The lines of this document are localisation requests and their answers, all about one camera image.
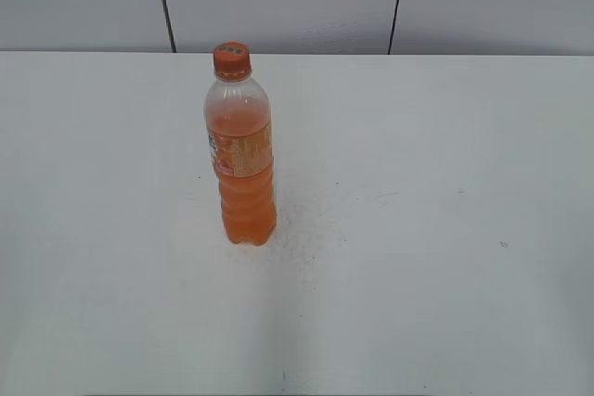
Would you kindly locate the orange soda plastic bottle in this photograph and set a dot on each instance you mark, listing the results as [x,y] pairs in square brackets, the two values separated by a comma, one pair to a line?
[239,127]

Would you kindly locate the orange bottle cap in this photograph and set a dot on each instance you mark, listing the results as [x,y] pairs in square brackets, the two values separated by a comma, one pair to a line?
[232,61]

